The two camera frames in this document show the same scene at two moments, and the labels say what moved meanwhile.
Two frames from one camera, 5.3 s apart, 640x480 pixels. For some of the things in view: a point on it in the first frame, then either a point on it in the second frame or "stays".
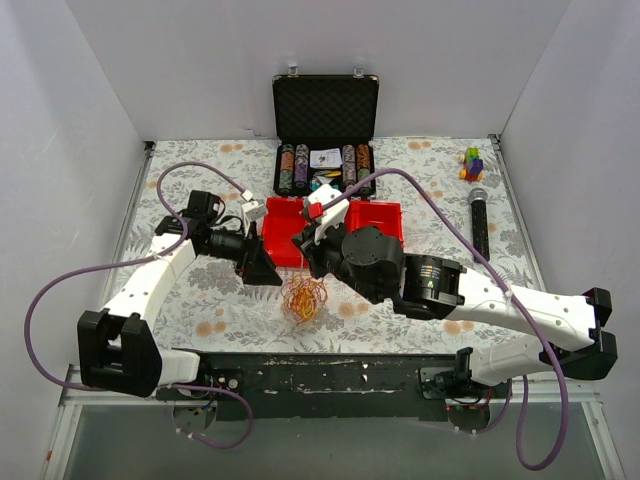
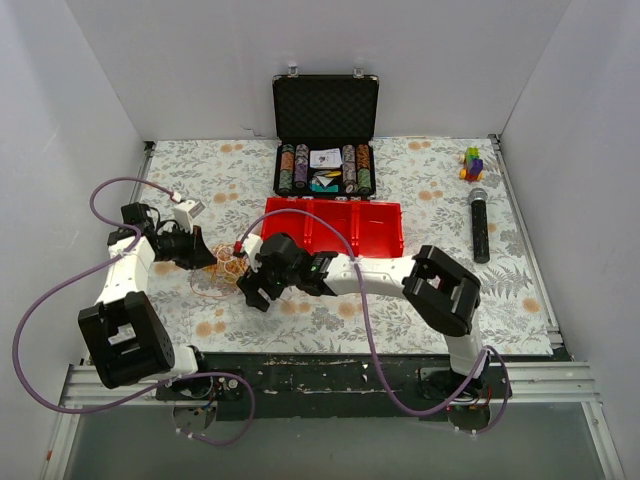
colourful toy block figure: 474,164 stays
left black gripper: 252,255 -> 196,247
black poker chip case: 326,128 stays
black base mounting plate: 332,386 stays
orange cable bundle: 302,297 -> 219,279
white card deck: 325,158 stays
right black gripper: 310,245 -> 257,286
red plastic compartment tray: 285,218 stays
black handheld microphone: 480,235 stays
